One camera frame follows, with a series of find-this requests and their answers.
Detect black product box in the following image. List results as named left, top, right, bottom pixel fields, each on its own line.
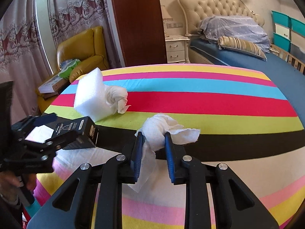
left=51, top=116, right=99, bottom=150

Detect knotted white tissue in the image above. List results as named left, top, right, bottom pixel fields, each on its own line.
left=129, top=113, right=201, bottom=193

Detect person's left hand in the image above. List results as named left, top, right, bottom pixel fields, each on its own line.
left=1, top=171, right=37, bottom=198

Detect tall white foam block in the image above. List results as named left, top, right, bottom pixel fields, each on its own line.
left=73, top=68, right=115, bottom=122

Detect white flat box on armchair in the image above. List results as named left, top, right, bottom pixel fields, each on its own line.
left=38, top=75, right=68, bottom=94

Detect green plastic bag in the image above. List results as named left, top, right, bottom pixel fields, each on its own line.
left=58, top=59, right=81, bottom=80

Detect colourful striped bed cover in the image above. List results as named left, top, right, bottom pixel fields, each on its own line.
left=34, top=64, right=304, bottom=228

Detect pink lace curtain left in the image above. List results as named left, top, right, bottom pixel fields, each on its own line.
left=1, top=0, right=51, bottom=123

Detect pink lace curtain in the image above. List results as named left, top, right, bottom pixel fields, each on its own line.
left=1, top=0, right=51, bottom=123
left=48, top=0, right=121, bottom=68

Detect yellow leather armchair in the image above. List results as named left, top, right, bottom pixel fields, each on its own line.
left=35, top=26, right=110, bottom=114

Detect blue bed sheet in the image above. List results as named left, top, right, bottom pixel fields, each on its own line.
left=190, top=38, right=305, bottom=123

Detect pink lace curtain right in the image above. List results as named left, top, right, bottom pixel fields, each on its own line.
left=48, top=0, right=121, bottom=68

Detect white bedside cabinet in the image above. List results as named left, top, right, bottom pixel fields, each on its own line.
left=165, top=35, right=190, bottom=64

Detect striped brown cushion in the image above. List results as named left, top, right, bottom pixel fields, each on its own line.
left=217, top=36, right=267, bottom=61

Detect dark red wooden wardrobe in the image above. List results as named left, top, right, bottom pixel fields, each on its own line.
left=112, top=0, right=167, bottom=67

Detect lilac patterned pillow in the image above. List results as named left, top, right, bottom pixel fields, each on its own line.
left=197, top=15, right=270, bottom=53

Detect stacked teal storage boxes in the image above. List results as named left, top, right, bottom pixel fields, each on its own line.
left=271, top=10, right=304, bottom=63

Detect beige tufted headboard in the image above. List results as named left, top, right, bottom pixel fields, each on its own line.
left=177, top=0, right=265, bottom=37

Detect wooden crib rail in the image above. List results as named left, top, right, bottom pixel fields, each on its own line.
left=269, top=44, right=305, bottom=75

